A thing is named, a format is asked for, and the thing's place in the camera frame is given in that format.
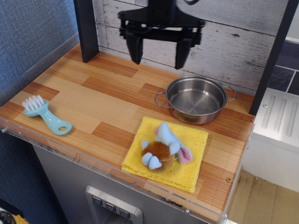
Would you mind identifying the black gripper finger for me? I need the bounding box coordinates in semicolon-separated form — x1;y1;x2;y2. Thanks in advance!
175;38;194;70
127;35;143;64

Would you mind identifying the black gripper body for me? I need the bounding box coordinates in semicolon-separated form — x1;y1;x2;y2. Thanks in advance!
118;0;205;46

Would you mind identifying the stainless steel pan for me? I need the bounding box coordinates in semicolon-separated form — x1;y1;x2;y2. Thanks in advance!
155;75;237;125

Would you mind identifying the blue and brown plush toy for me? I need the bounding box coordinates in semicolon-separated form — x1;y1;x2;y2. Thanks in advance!
142;122;193;172

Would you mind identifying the light blue dish brush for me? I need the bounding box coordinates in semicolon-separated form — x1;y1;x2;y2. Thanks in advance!
22;95;72;135

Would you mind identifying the yellow folded cloth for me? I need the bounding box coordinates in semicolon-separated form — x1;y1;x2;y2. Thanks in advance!
121;117;208;193

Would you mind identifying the white ridged side cabinet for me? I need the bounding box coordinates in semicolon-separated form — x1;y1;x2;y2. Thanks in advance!
242;88;299;192

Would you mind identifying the silver button control panel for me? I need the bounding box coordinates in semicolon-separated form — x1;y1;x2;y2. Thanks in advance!
85;185;143;224

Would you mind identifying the yellow object bottom left corner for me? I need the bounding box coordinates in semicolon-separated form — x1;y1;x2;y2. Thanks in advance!
0;208;29;224

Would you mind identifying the dark left vertical post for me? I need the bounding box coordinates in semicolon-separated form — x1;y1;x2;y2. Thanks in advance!
73;0;99;63

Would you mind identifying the dark vertical post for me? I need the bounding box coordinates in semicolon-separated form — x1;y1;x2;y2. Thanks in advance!
73;0;99;63
249;0;299;116

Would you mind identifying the dark right vertical post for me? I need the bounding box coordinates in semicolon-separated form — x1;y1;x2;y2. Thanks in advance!
249;0;299;116

